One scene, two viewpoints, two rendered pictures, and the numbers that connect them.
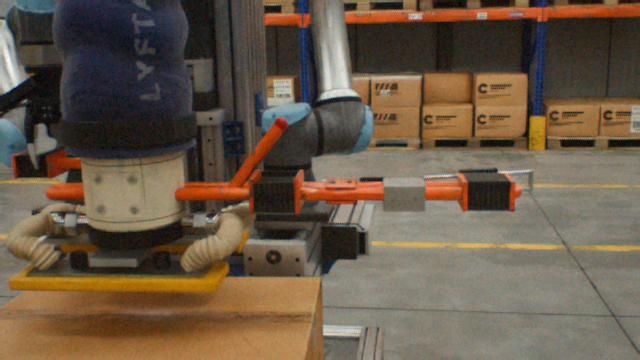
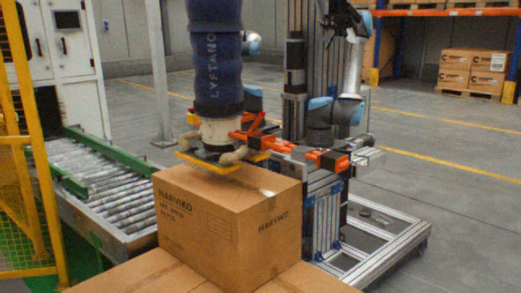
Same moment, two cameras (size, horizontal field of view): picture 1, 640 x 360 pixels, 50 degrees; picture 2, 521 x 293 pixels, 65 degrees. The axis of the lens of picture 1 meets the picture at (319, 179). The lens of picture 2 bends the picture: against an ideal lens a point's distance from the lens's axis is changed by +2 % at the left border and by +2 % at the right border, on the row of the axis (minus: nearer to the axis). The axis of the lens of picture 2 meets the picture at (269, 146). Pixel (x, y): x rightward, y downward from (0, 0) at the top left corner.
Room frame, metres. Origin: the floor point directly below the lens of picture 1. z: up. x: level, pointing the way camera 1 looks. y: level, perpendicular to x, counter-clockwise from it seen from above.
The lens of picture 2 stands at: (-0.07, -0.91, 1.68)
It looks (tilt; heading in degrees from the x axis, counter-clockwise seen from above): 19 degrees down; 38
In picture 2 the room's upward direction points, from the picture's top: 1 degrees counter-clockwise
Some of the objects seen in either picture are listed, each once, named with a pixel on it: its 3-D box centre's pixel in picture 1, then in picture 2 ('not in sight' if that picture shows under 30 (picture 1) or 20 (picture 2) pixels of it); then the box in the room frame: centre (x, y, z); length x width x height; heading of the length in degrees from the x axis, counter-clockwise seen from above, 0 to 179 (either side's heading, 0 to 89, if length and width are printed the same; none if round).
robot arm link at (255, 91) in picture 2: not in sight; (251, 97); (1.67, 0.57, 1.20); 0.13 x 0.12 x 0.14; 124
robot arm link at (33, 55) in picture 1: (42, 56); not in sight; (1.45, 0.57, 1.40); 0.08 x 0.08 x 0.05
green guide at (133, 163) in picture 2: not in sight; (106, 146); (1.64, 2.15, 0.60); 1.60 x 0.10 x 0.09; 84
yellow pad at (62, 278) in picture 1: (120, 267); (205, 156); (1.07, 0.33, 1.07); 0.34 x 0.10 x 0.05; 85
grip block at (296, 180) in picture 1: (277, 191); (261, 140); (1.14, 0.07, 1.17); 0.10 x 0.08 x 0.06; 175
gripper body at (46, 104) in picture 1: (49, 95); not in sight; (1.45, 0.56, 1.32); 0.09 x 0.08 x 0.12; 85
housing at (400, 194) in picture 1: (403, 194); (303, 154); (1.12, -0.14, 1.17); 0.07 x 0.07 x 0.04; 85
